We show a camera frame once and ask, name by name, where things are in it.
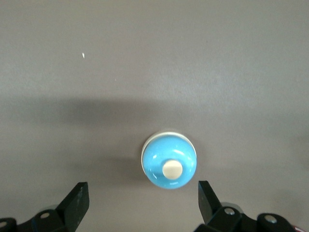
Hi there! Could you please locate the blue call bell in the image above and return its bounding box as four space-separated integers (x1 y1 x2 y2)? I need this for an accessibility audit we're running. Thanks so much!
140 131 197 189

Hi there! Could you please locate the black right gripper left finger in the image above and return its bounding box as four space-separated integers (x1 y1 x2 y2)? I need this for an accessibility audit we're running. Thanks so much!
0 182 90 232

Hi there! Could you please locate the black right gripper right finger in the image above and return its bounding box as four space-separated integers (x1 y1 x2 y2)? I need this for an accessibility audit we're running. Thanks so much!
194 180 298 232

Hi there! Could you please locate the brown table cover mat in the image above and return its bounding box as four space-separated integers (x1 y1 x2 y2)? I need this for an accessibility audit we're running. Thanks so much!
0 0 309 232

